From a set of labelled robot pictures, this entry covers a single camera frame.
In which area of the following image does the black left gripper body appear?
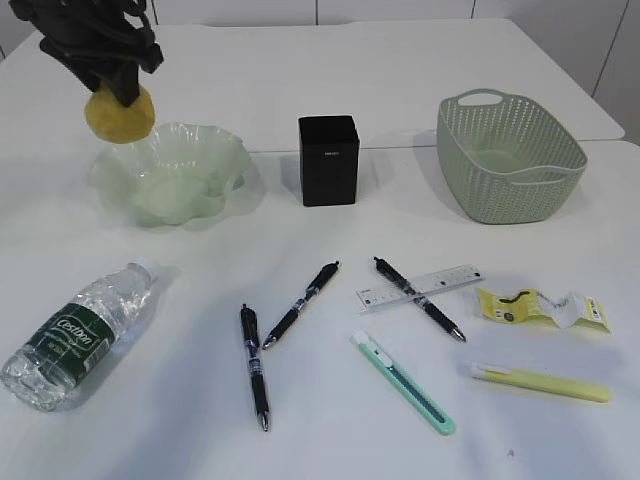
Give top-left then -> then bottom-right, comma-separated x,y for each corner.
9,0 -> 164,73

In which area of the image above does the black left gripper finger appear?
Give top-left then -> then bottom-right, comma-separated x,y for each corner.
50,52 -> 104,92
105,62 -> 140,107

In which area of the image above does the yellow pear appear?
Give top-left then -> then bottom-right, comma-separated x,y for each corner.
84,84 -> 156,144

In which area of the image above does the clear water bottle green label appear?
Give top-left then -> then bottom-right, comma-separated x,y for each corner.
1,259 -> 161,412

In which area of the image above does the yellow waste paper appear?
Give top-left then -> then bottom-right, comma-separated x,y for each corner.
477,288 -> 612,334

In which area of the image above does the pale green wavy plate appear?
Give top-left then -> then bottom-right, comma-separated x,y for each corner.
88,122 -> 251,227

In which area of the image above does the black square pen holder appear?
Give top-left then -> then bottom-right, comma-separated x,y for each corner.
298,115 -> 360,207

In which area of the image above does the black pen front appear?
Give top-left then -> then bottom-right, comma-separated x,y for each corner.
240,303 -> 271,432

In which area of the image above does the black pen middle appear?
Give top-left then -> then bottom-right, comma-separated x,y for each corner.
262,261 -> 340,350

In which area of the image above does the clear plastic ruler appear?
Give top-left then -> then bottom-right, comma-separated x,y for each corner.
356,264 -> 486,312

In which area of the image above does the black pen on ruler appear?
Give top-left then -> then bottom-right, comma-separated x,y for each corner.
373,257 -> 467,342

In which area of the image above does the green woven plastic basket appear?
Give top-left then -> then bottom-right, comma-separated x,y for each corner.
437,89 -> 588,225

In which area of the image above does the green utility knife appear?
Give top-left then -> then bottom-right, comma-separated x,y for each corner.
351,331 -> 456,436

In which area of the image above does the yellow utility knife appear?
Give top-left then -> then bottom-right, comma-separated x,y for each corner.
470,363 -> 612,403

